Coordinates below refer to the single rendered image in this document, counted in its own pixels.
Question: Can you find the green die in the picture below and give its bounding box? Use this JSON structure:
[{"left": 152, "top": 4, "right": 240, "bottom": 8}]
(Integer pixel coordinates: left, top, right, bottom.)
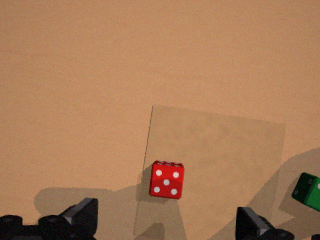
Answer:
[{"left": 291, "top": 172, "right": 320, "bottom": 212}]

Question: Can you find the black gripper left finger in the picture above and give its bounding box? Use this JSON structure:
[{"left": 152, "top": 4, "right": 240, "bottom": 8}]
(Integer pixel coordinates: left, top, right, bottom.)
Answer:
[{"left": 0, "top": 198, "right": 98, "bottom": 240}]

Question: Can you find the red die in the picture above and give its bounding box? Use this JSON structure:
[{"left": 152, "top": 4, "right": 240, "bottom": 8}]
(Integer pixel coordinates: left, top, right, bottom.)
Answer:
[{"left": 149, "top": 160, "right": 184, "bottom": 199}]

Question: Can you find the tan square mat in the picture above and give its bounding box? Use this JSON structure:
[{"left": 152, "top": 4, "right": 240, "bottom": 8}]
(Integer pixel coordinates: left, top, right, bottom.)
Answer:
[{"left": 134, "top": 104, "right": 286, "bottom": 240}]

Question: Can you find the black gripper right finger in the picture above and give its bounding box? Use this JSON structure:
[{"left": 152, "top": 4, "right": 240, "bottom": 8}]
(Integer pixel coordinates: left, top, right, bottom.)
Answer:
[{"left": 235, "top": 207, "right": 294, "bottom": 240}]

